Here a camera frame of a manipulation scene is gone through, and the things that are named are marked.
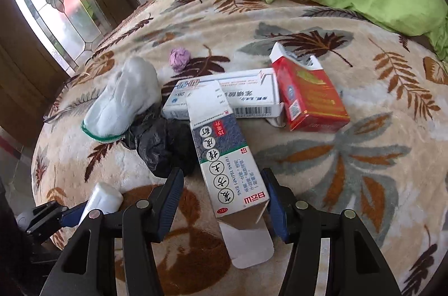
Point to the white cloth green trim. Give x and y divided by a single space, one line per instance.
128 93

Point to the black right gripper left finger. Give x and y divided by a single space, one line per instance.
87 264

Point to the crumpled purple paper ball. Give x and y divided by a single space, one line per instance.
179 59

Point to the red white tube package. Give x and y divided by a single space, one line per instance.
104 197

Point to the leaf pattern beige blanket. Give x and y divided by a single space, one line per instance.
389 164

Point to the white blue medicine carton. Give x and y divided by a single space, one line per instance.
236 190

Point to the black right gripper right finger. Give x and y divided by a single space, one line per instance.
356 266

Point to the red cigarette box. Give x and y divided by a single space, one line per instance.
310 99

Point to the black plastic bag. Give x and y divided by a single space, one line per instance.
163 144

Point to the stained glass wooden door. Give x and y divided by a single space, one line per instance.
43 42

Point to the long white pill box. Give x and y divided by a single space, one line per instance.
250 93

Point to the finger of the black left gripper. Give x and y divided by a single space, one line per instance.
43 221

